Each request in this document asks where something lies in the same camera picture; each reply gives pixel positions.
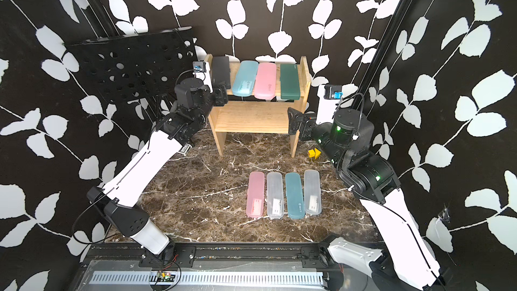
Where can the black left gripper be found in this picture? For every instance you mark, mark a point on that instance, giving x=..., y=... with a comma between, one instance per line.
x=220, y=95

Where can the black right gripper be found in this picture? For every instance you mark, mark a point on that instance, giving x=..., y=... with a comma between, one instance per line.
x=303, y=122

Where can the light blue pencil case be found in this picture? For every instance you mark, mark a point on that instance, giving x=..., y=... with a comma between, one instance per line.
x=245, y=78

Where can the black pencil case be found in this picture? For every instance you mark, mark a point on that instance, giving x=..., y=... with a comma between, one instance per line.
x=220, y=68

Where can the clear frosted pencil case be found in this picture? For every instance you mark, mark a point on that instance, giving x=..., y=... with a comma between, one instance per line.
x=312, y=192

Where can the teal pencil case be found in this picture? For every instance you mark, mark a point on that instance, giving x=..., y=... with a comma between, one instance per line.
x=294, y=195

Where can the pink pencil case shelf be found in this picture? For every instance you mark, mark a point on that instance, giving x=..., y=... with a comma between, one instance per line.
x=255, y=195
x=265, y=82

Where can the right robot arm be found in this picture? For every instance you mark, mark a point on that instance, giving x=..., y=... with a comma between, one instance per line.
x=405, y=262

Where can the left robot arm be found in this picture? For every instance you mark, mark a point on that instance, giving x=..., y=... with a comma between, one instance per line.
x=117, y=200

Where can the wooden two-tier shelf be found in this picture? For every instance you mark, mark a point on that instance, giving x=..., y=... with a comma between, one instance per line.
x=258, y=116

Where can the dark green pencil case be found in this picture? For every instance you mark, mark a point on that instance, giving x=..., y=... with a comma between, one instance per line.
x=290, y=85

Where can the pink pencil case top shelf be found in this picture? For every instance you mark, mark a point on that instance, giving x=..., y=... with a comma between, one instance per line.
x=265, y=82

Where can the yellow small block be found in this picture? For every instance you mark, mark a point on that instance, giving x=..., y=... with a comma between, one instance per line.
x=314, y=154

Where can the black music stand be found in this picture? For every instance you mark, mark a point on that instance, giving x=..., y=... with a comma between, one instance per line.
x=124, y=76

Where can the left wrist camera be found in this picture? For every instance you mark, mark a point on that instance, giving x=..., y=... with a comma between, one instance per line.
x=201, y=71

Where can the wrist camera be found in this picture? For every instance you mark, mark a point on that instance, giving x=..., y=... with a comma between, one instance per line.
x=201, y=71
x=329, y=97

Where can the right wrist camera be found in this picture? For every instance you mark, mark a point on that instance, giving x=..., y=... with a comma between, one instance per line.
x=329, y=97

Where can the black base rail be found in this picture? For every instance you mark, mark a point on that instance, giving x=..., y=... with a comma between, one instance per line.
x=236, y=266

